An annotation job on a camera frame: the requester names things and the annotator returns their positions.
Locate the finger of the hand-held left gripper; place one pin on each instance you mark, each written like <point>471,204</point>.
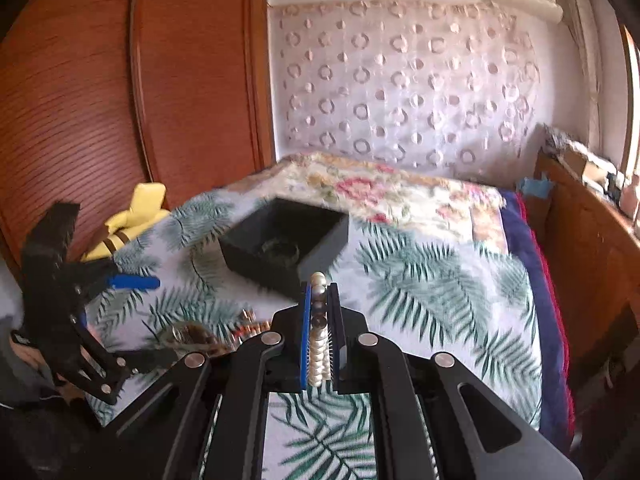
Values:
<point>135,282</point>
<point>107,367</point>

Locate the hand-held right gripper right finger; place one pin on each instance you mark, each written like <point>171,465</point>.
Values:
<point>336,340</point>

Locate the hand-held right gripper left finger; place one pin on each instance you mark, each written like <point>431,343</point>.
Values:
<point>306,340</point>

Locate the green jade bangle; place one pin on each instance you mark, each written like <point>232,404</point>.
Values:
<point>192,331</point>

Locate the black jewelry box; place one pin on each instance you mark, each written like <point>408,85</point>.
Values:
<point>320,247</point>

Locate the palm leaf print sheet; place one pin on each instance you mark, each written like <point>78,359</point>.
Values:
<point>430,280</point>

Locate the floral quilt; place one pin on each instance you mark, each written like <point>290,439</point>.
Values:
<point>390,190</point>

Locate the brown wooden wardrobe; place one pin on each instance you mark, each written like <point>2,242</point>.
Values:
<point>125,85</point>

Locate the dark blue blanket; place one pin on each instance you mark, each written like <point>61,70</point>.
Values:
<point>542,310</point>

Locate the light blue tissue pack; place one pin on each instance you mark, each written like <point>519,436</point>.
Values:
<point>536,186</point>

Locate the wooden side cabinet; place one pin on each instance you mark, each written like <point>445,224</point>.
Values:
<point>585,260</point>

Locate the sheer circle-pattern curtain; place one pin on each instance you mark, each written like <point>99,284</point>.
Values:
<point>400,85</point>

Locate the cardboard box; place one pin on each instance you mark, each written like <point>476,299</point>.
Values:
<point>582,165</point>

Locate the white wall pipe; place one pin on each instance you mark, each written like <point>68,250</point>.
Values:
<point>582,60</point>

